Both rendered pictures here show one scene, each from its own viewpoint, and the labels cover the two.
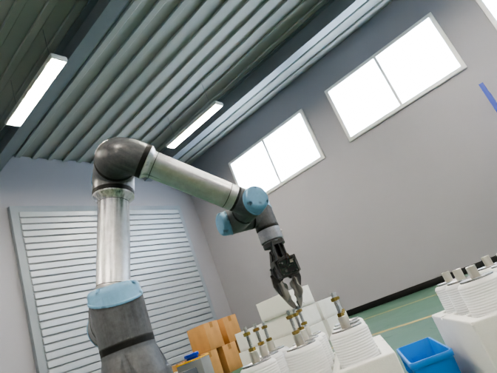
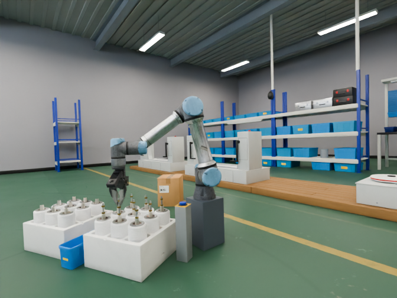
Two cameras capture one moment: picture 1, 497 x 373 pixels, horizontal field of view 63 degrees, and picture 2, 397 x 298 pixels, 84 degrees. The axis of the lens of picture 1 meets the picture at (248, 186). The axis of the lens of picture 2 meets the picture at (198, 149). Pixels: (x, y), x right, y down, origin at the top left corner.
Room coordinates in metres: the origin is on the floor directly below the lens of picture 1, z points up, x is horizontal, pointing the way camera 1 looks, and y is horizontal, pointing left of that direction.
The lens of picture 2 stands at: (2.30, 0.76, 0.67)
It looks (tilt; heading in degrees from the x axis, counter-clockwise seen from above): 2 degrees down; 197
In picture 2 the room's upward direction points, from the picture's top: 2 degrees counter-clockwise
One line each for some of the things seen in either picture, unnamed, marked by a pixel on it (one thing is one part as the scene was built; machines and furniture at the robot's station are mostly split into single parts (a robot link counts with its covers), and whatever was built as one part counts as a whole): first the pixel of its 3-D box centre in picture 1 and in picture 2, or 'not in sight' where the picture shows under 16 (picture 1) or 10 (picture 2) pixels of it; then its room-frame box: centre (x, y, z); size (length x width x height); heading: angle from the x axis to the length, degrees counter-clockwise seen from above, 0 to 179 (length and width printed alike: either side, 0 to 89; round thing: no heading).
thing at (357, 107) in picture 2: not in sight; (251, 130); (-4.32, 0.39, 0.97); 5.51 x 0.64 x 1.94; 55
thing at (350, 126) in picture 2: not in sight; (347, 126); (-2.90, 2.39, 0.90); 0.50 x 0.38 x 0.21; 145
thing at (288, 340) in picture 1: (299, 340); not in sight; (4.09, 0.08, 0.09); 0.39 x 0.39 x 0.18; 59
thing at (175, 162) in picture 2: not in sight; (162, 152); (-2.49, -1.61, 0.45); 1.61 x 0.57 x 0.74; 55
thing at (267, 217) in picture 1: (261, 214); (118, 148); (1.28, 0.00, 0.65); 0.09 x 0.08 x 0.11; 121
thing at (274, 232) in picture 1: (271, 236); (117, 162); (1.28, -0.01, 0.57); 0.08 x 0.08 x 0.05
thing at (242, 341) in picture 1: (262, 333); not in sight; (4.34, 0.41, 0.27); 0.39 x 0.39 x 0.18; 58
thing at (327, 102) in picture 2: not in sight; (325, 104); (-3.11, 2.05, 1.42); 0.42 x 0.37 x 0.20; 148
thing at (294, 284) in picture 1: (299, 290); (116, 196); (1.28, -0.03, 0.38); 0.06 x 0.03 x 0.09; 15
